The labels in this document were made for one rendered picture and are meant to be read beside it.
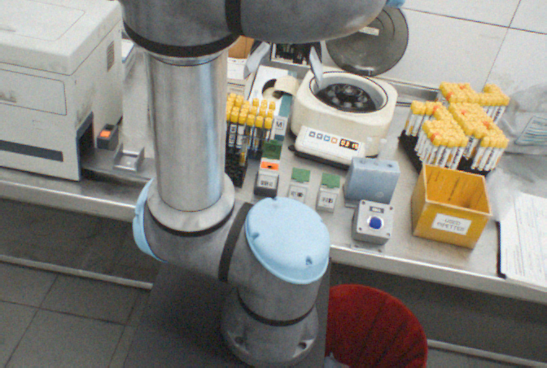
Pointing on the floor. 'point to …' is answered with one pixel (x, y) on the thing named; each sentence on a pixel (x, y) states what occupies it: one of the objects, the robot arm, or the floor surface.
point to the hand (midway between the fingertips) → (282, 81)
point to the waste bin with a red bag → (373, 329)
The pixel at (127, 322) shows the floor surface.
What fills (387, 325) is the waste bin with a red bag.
